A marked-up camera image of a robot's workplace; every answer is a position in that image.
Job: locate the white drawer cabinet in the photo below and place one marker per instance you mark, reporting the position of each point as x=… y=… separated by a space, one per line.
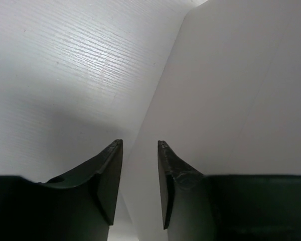
x=228 y=102

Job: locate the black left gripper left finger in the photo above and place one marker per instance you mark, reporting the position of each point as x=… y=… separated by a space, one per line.
x=79 y=204

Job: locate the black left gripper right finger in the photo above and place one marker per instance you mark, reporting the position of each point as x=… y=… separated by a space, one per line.
x=226 y=207

